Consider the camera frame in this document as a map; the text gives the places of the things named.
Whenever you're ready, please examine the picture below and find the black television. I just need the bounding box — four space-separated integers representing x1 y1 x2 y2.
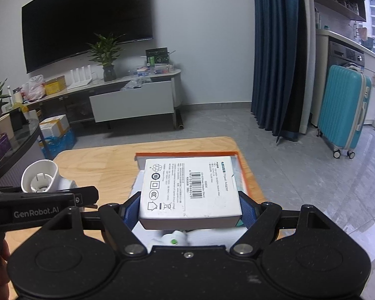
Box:
21 0 154 74

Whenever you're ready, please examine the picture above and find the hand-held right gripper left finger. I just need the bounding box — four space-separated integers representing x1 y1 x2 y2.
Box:
50 192 147 257

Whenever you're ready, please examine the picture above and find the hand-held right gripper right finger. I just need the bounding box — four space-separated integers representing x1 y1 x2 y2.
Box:
229 190 336 257

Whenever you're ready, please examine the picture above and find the dark round table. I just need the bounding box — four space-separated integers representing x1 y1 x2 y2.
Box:
0 122 46 188

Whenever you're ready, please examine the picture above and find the white adapter box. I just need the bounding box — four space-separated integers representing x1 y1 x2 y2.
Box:
138 156 242 230

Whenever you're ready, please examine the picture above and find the white mosquito repellent heater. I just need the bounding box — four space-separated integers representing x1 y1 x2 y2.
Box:
150 229 196 247

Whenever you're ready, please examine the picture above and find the blue wrapped pack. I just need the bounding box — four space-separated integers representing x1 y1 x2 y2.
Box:
39 129 77 160

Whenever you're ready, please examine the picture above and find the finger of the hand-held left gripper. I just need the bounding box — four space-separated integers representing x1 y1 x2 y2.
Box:
73 186 100 208

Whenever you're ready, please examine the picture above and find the white plastic bag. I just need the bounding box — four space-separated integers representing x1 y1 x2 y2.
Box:
21 75 46 101

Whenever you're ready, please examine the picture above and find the dark blue curtain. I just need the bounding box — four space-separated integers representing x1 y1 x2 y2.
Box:
252 0 308 141

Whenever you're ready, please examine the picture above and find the cardboard box with yellow tape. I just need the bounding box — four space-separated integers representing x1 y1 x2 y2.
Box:
39 114 71 140

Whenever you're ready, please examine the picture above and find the white router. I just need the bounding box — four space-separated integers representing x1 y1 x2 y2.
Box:
69 65 93 89

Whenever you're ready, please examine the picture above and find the black box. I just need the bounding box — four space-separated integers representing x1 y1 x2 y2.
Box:
9 109 27 132

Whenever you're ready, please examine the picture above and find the teal suitcase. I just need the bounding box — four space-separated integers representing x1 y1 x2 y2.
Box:
317 64 372 160

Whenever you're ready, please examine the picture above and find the tv stand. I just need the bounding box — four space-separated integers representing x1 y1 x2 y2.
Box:
22 69 183 129

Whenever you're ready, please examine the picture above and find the green box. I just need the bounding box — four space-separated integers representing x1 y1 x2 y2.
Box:
145 47 170 65

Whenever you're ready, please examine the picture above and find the beige cup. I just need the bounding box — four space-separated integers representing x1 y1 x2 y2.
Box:
0 114 15 140

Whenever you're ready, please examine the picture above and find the potted plant in dark vase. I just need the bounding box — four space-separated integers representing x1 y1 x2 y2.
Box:
87 33 126 82

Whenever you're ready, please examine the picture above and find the pile of plastic packets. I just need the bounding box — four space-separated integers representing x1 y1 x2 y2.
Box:
120 76 152 91

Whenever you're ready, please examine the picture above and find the white drawer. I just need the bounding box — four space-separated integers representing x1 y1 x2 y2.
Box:
89 80 176 123

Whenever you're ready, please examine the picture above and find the grey washing machine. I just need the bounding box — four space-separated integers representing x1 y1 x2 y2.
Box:
327 40 366 69

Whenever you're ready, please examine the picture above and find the clear plastic organizer box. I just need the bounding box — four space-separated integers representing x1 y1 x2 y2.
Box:
133 63 176 77

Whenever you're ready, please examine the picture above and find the white plug adapter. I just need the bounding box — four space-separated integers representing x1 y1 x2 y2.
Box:
21 160 79 193

